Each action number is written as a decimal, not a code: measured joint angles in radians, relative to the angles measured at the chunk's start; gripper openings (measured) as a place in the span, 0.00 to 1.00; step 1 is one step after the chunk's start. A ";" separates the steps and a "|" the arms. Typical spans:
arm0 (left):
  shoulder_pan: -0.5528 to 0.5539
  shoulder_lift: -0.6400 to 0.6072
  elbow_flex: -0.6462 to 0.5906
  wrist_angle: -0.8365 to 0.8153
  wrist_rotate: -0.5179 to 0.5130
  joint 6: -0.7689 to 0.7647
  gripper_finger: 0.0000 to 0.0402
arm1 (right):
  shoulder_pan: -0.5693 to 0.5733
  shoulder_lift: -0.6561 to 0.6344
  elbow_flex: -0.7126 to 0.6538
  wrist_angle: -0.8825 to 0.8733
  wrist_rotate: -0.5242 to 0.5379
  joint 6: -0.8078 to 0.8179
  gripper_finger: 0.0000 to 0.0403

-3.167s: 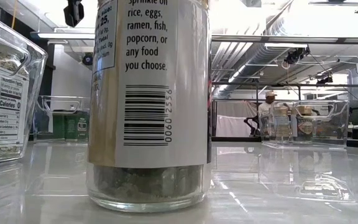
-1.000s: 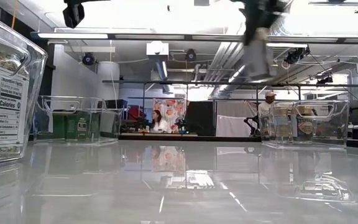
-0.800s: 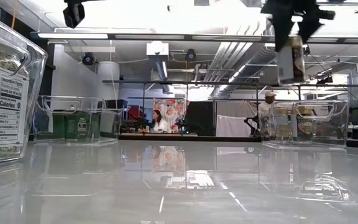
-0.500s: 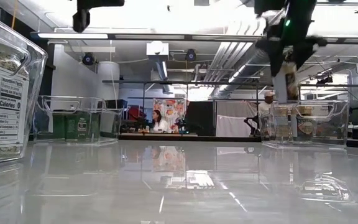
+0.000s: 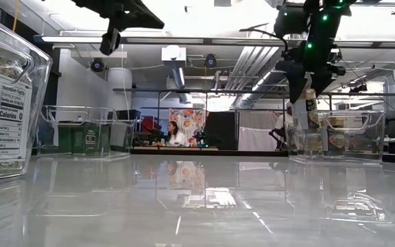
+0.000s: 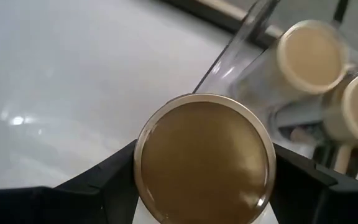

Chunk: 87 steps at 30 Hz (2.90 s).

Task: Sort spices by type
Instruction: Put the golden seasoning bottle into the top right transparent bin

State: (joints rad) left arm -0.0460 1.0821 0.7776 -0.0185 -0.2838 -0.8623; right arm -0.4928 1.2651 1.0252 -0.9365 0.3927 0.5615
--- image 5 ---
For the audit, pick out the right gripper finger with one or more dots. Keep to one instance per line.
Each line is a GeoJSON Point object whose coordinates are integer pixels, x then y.
{"type": "Point", "coordinates": [295, 82]}
{"type": "Point", "coordinates": [322, 82]}

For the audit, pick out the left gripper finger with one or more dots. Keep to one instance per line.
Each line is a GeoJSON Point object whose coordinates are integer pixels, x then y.
{"type": "Point", "coordinates": [135, 15]}

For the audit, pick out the white lid bagel seasoning jar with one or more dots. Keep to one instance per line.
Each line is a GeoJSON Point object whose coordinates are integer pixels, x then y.
{"type": "Point", "coordinates": [2, 120]}

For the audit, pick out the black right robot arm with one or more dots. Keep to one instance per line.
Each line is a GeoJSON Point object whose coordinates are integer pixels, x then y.
{"type": "Point", "coordinates": [321, 20]}

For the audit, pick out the black hanging ceiling device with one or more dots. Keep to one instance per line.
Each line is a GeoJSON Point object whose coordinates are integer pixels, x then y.
{"type": "Point", "coordinates": [358, 88]}

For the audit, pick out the long ceiling light fixture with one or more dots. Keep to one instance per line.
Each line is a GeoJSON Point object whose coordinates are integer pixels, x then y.
{"type": "Point", "coordinates": [74, 39]}

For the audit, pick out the silver ceiling ducts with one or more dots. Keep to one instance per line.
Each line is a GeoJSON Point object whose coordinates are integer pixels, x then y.
{"type": "Point", "coordinates": [252, 65]}

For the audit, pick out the white ceiling box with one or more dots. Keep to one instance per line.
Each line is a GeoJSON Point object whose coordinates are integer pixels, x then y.
{"type": "Point", "coordinates": [173, 53]}

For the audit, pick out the white curtain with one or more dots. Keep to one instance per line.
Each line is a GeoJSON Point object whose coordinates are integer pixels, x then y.
{"type": "Point", "coordinates": [255, 133]}

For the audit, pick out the clear plastic bin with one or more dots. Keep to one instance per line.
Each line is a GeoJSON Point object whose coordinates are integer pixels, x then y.
{"type": "Point", "coordinates": [39, 85]}
{"type": "Point", "coordinates": [122, 120]}
{"type": "Point", "coordinates": [372, 144]}

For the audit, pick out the black panel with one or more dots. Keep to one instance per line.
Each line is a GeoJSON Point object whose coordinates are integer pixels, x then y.
{"type": "Point", "coordinates": [219, 130]}

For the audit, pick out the floral cloth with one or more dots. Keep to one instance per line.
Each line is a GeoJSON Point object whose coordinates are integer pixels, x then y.
{"type": "Point", "coordinates": [187, 121]}

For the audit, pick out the black round ceiling camera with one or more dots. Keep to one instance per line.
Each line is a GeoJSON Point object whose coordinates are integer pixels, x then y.
{"type": "Point", "coordinates": [210, 60]}
{"type": "Point", "coordinates": [97, 65]}

